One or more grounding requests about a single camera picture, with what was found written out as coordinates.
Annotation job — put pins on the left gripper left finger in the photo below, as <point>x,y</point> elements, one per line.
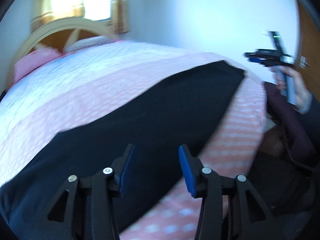
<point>82,208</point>

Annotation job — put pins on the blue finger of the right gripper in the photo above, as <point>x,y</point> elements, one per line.
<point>254,59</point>

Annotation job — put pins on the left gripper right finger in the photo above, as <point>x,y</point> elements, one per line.
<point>231,208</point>

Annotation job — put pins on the dark navy pants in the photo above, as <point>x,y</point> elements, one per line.
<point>184,108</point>

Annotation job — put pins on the person's dark sleeve forearm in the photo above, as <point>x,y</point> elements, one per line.
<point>308,120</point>

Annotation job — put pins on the person's right hand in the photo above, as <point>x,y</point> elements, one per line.
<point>302,95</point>

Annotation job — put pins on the pink polka dot bedspread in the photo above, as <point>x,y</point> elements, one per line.
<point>79,88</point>

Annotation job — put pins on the pink pillow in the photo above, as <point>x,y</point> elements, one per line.
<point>34,60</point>

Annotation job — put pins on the wooden arched headboard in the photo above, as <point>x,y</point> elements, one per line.
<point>62,33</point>

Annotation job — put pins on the golden window curtain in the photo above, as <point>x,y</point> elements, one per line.
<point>113,12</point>

